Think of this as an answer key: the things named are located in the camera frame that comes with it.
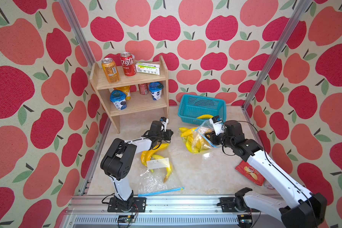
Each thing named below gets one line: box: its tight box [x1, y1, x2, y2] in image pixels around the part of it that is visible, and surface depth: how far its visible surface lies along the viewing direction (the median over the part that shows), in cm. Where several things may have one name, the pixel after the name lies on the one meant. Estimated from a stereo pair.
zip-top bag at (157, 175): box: [137, 143, 185, 198], surface depth 83 cm
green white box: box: [135, 62, 161, 76], surface depth 79 cm
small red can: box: [138, 82, 150, 95], surface depth 97 cm
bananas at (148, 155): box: [140, 143, 173, 183], surface depth 86 cm
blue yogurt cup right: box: [148, 81, 164, 101], surface depth 92 cm
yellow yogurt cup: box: [113, 85, 132, 101], surface depth 92 cm
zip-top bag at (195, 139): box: [178, 119, 218, 154], surface depth 76 cm
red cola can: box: [120, 51, 137, 77], surface depth 73 cm
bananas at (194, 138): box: [178, 127, 211, 153], surface depth 77 cm
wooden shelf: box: [89, 56, 170, 134], surface depth 80 cm
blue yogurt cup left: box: [109, 89, 127, 111], surface depth 87 cm
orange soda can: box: [101, 57, 121, 84], surface depth 69 cm
